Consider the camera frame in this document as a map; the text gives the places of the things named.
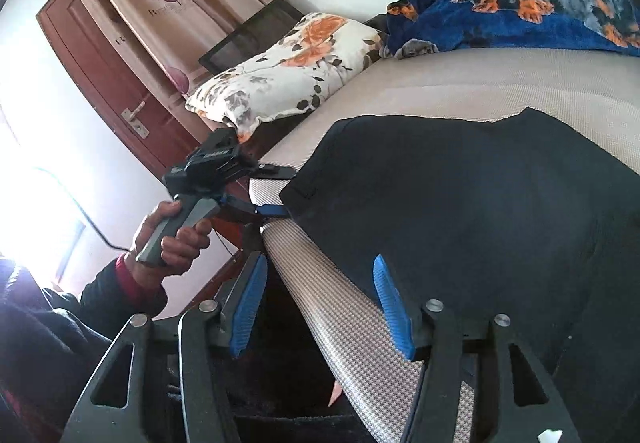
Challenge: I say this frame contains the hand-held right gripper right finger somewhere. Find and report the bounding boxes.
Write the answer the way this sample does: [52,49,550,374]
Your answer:
[372,253,583,443]

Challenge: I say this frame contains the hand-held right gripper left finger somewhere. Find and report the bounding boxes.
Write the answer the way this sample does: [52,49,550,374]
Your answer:
[60,252,271,443]

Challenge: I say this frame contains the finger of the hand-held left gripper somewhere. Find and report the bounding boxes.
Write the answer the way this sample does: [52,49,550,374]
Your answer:
[221,194,292,225]
[248,163,297,181]

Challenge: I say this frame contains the black pants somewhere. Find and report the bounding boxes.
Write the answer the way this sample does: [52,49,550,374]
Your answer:
[279,107,640,443]

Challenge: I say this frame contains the person's left forearm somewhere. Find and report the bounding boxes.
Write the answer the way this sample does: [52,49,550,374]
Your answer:
[79,254,169,320]

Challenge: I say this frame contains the person's left hand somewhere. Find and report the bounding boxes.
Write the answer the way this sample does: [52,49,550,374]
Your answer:
[124,200,214,277]

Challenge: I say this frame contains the white floral pillow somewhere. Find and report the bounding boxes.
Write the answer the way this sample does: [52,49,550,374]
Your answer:
[185,12,384,144]

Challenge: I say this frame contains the black mesh chair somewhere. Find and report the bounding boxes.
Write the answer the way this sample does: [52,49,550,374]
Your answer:
[198,0,306,74]

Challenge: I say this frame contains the brown wooden door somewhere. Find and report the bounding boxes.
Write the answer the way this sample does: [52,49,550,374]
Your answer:
[36,0,202,174]

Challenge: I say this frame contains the black armrest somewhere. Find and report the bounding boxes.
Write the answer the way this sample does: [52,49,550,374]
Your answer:
[364,14,390,60]

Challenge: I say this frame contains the person's dark jacket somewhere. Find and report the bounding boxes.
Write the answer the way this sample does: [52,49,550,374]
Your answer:
[0,257,118,443]

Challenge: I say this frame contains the beige bed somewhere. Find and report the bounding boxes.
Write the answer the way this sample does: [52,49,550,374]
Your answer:
[220,43,640,443]

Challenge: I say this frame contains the blue dog printed blanket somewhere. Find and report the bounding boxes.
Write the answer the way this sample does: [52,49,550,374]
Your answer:
[385,0,640,60]

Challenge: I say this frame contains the metal door handle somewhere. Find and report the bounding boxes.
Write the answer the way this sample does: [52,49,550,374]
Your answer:
[121,107,150,140]

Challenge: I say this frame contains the black cable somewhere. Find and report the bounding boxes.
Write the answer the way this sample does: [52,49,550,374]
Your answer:
[34,166,132,254]

